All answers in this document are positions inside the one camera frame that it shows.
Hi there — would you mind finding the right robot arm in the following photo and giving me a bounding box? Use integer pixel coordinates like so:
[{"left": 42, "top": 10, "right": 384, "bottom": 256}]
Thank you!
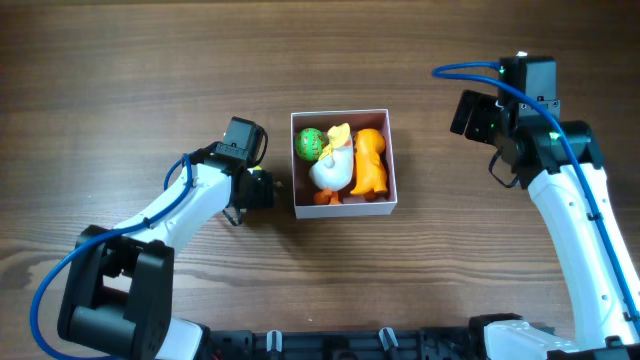
[{"left": 432, "top": 54, "right": 639, "bottom": 359}]

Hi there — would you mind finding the yellow rattle drum toy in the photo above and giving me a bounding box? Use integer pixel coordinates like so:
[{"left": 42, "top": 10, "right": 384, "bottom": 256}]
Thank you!
[{"left": 249, "top": 166, "right": 284, "bottom": 189}]

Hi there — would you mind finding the green patterned ball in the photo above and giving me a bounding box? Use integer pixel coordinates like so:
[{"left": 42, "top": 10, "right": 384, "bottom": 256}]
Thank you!
[{"left": 294, "top": 128, "right": 328, "bottom": 162}]

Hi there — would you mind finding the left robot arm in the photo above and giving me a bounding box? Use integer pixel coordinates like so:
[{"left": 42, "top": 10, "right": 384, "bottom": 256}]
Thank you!
[{"left": 57, "top": 117, "right": 274, "bottom": 359}]

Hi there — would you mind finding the left blue cable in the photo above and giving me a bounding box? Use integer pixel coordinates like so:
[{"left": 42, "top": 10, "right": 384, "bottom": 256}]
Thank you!
[{"left": 29, "top": 152, "right": 195, "bottom": 360}]

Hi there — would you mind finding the white cardboard box pink inside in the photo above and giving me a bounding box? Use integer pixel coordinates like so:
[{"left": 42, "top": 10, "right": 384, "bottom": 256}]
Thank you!
[{"left": 291, "top": 109, "right": 397, "bottom": 219}]

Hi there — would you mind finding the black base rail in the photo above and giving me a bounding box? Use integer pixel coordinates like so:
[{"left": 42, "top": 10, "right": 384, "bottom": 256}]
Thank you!
[{"left": 199, "top": 327, "right": 556, "bottom": 360}]

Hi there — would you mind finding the white duck toy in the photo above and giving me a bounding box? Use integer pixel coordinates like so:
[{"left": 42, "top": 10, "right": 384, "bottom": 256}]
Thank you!
[{"left": 309, "top": 123, "right": 354, "bottom": 205}]

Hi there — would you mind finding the orange dinosaur toy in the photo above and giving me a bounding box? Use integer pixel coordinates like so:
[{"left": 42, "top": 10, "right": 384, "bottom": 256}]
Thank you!
[{"left": 350, "top": 128, "right": 388, "bottom": 196}]

